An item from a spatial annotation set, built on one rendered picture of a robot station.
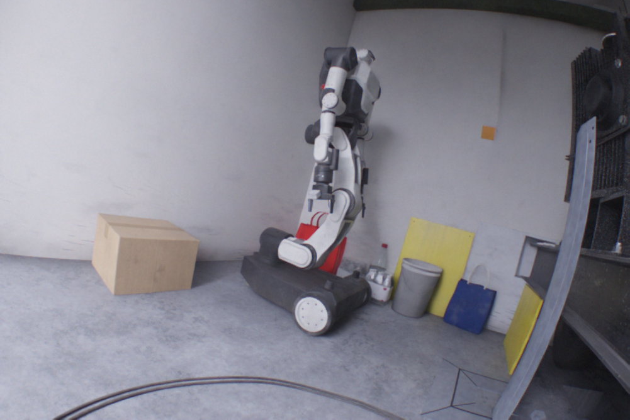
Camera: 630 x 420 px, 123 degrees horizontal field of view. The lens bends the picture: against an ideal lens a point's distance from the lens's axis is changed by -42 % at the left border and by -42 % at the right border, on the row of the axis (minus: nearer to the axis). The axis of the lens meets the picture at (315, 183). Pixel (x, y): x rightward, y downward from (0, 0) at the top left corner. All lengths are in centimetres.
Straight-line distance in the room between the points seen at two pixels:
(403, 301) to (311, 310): 79
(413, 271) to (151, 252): 146
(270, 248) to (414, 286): 92
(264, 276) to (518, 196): 177
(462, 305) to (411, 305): 35
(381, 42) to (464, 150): 126
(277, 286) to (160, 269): 57
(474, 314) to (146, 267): 186
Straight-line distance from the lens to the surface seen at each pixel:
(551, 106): 251
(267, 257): 168
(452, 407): 117
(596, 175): 133
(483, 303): 202
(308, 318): 135
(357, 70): 157
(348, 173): 148
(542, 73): 262
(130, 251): 127
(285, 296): 145
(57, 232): 154
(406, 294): 194
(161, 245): 132
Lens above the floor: 63
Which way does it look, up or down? 1 degrees up
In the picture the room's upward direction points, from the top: 15 degrees clockwise
